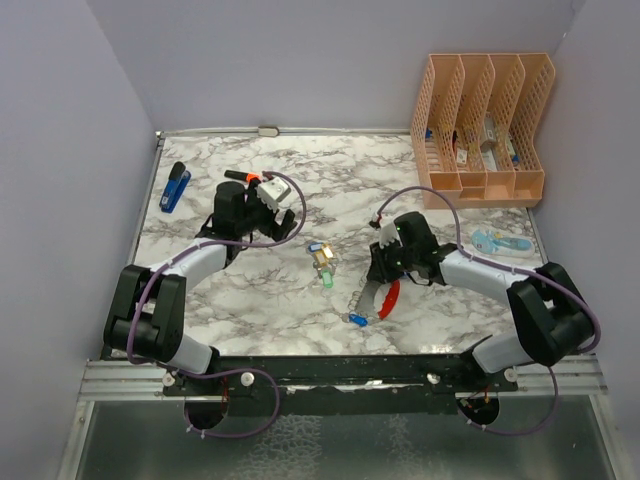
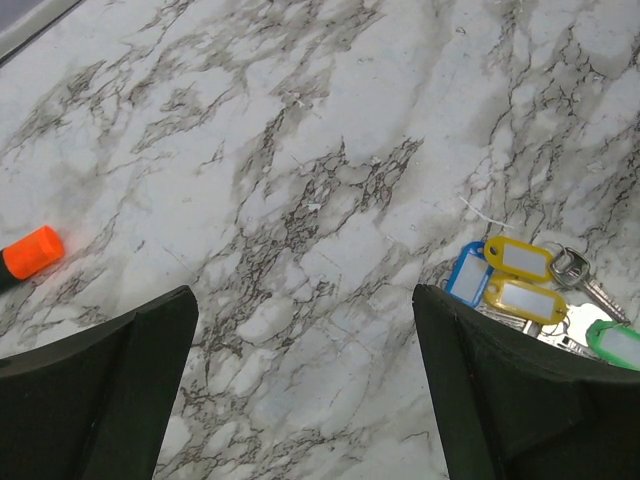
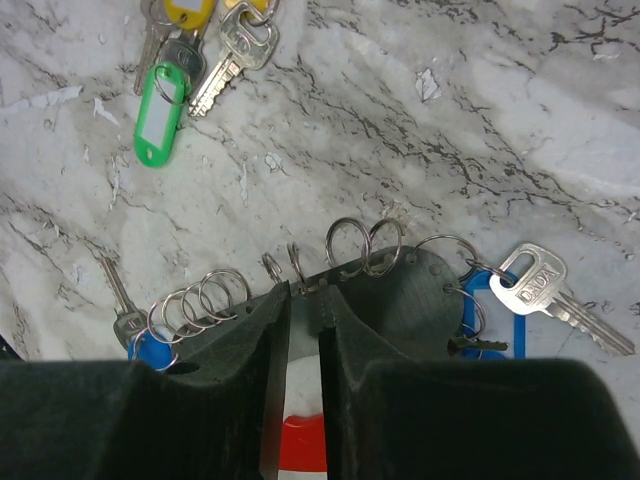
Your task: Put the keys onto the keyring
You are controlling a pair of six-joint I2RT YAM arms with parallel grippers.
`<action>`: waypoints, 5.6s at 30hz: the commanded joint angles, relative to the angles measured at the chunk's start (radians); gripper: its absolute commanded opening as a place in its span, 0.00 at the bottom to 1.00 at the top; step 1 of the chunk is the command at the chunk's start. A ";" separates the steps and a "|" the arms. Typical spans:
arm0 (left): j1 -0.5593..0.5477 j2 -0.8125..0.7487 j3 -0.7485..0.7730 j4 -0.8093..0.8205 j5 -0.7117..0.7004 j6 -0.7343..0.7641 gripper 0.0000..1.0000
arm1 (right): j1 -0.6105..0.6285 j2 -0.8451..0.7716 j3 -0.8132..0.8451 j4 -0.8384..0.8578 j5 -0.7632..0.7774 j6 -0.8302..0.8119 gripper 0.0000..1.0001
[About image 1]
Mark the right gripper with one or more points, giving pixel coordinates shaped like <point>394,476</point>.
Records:
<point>379,270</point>

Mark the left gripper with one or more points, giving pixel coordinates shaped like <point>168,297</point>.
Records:
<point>273,228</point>

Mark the blue tag key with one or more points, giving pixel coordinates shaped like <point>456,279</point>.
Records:
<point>313,247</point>

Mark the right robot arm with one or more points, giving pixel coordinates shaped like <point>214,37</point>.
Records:
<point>551,319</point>

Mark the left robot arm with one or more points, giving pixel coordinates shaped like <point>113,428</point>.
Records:
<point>147,313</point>

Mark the yellow tag key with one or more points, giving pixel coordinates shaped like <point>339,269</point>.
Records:
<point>320,261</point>
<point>328,252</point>

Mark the orange black highlighter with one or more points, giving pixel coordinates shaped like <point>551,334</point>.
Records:
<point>241,176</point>

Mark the light blue packaged item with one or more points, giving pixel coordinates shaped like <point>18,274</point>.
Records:
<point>496,243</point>

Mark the green tag key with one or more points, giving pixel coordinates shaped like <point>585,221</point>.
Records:
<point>325,274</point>

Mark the blue tag on holder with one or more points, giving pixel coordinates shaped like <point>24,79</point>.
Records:
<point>357,319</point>

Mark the white table edge clip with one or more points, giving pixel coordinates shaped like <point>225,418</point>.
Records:
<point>268,131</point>

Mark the blue stapler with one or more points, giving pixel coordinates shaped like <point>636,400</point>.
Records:
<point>177,182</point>

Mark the peach plastic file organizer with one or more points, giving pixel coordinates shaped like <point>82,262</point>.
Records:
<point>474,125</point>

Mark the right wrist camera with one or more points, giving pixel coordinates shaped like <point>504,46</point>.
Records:
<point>388,234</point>

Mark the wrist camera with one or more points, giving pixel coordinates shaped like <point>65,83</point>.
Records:
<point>272,192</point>
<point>388,234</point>

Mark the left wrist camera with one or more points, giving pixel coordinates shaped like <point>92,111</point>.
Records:
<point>272,192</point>

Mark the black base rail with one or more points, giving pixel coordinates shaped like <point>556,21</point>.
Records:
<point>341,385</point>

